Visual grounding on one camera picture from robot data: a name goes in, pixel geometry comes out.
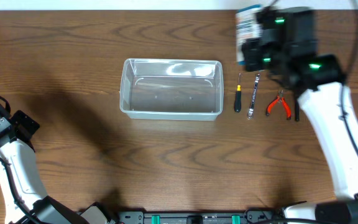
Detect blue white cardboard box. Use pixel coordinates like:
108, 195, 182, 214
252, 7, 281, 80
235, 4, 262, 65

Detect orange handled pliers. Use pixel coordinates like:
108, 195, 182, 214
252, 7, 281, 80
265, 90, 292, 121

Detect small hammer black orange handle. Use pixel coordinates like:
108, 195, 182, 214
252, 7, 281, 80
294, 93, 300, 122

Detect clear plastic container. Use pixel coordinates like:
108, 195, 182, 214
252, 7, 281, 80
119, 58, 224, 121

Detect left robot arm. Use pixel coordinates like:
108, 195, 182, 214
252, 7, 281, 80
0, 96, 117, 224

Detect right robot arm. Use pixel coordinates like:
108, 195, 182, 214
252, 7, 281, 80
236, 5, 358, 223

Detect black yellow screwdriver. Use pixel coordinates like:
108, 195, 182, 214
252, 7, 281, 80
234, 73, 242, 113

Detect silver wrench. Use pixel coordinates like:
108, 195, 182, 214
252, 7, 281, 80
247, 73, 260, 119

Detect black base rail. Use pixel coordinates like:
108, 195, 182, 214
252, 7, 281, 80
116, 209, 279, 224

